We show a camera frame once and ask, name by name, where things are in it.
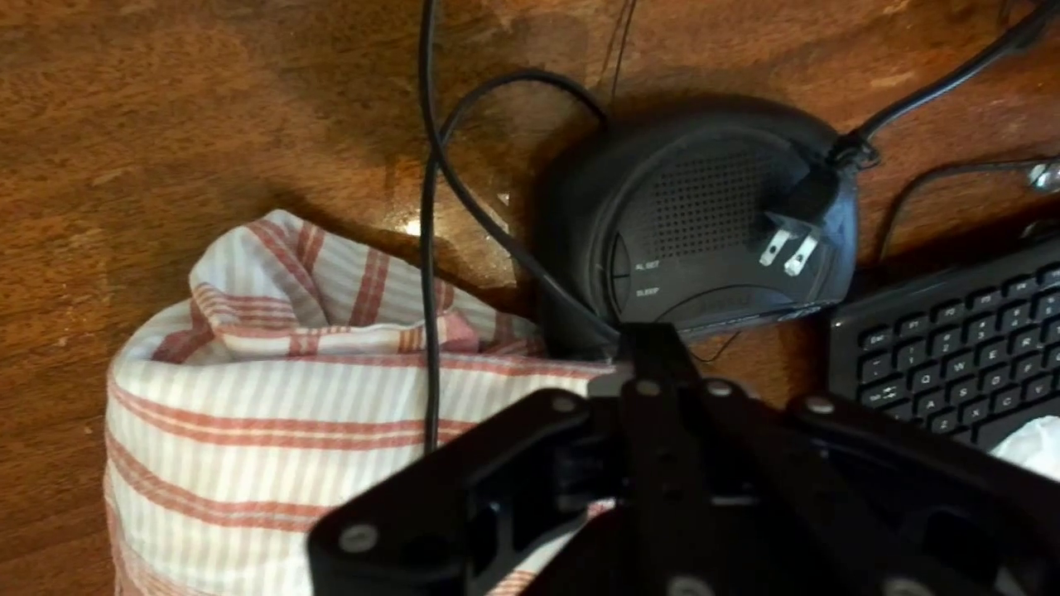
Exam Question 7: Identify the black power cable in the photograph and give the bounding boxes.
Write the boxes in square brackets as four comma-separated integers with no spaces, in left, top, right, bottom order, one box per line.
[416,0,1060,456]

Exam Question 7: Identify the round black speaker device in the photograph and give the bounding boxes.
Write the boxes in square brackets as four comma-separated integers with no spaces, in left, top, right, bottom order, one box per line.
[534,99,858,346]

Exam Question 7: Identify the white paper sheet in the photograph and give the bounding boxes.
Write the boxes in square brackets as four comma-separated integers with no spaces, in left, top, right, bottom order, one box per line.
[994,418,1060,482]

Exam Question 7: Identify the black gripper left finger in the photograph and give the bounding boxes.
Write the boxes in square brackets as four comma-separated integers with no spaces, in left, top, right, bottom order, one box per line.
[306,387,616,596]

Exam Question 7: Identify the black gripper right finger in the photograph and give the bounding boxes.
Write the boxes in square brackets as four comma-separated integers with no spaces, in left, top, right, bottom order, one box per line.
[619,323,1060,596]

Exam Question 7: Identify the black computer keyboard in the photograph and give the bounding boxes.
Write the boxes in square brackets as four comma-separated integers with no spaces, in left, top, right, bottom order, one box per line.
[826,235,1060,450]

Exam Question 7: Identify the red striped white cloth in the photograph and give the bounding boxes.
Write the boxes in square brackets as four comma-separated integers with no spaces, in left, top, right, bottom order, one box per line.
[104,208,601,596]

